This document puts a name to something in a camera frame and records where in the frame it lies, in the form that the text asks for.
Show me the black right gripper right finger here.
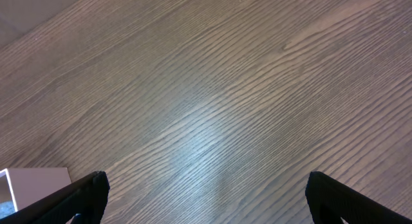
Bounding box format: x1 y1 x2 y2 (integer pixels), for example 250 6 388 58
305 171 411 224

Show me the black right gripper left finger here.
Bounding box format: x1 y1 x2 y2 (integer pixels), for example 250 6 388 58
1 171 110 224

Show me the white cardboard box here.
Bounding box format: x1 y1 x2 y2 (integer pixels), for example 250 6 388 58
1 167 71 212

